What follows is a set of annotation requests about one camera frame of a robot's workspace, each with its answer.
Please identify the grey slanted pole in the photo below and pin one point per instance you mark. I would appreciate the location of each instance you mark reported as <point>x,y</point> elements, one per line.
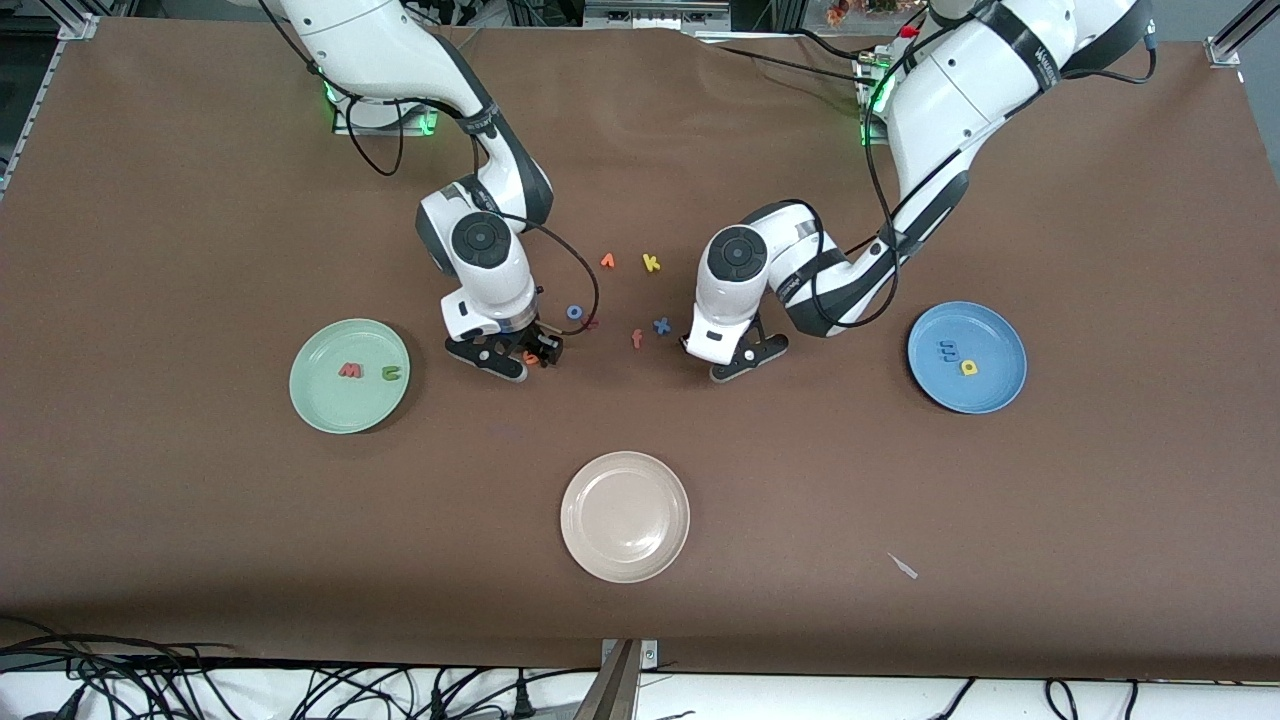
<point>610,695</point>

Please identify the blue plate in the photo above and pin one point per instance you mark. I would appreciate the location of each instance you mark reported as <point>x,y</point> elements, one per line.
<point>985,340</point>

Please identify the dried flower bunch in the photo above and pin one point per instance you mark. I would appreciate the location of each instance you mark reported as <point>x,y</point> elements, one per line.
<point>840,12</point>

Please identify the blue foam letter m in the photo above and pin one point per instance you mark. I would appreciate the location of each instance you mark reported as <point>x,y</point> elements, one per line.
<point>948,351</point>

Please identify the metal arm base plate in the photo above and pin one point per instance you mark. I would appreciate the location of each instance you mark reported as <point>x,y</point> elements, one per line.
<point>870,139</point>
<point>400,129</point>

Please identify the pink foam letter w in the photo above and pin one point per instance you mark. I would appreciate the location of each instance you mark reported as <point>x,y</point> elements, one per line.
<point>350,371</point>

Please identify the metal table edge bracket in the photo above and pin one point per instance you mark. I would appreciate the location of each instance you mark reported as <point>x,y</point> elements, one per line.
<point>650,655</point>

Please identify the brown table cover sheet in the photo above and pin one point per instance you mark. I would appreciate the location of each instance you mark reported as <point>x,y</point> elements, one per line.
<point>640,150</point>

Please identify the light green plate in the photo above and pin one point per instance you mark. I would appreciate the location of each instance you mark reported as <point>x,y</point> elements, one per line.
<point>340,405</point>

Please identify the beige plate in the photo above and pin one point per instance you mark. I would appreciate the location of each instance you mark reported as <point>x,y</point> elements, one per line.
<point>625,517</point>

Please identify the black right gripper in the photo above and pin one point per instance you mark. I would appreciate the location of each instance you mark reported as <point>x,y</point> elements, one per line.
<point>540,343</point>

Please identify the aluminium frame profile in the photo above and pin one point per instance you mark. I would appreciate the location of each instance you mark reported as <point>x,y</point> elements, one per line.
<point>1225,50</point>
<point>80,20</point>

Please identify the metal background rack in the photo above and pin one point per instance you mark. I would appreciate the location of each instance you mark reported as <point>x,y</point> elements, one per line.
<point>650,12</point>

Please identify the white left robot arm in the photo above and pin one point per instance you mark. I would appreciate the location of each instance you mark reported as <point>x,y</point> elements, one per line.
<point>740,265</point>

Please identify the white paper scrap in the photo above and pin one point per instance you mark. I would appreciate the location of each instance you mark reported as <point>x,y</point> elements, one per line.
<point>903,566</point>

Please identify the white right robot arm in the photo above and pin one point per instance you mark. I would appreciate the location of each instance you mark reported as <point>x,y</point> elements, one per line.
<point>480,245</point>

